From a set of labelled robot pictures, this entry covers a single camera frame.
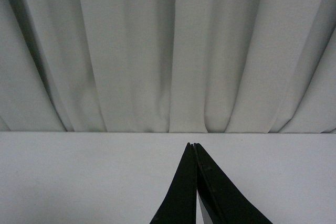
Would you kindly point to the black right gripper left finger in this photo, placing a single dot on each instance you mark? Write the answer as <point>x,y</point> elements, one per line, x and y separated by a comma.
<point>179,204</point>

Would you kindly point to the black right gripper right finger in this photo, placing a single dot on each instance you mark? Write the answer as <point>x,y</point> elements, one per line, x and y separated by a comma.
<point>222,200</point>

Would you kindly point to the white pleated curtain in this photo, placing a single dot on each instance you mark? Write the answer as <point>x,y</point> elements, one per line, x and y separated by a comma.
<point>171,66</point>

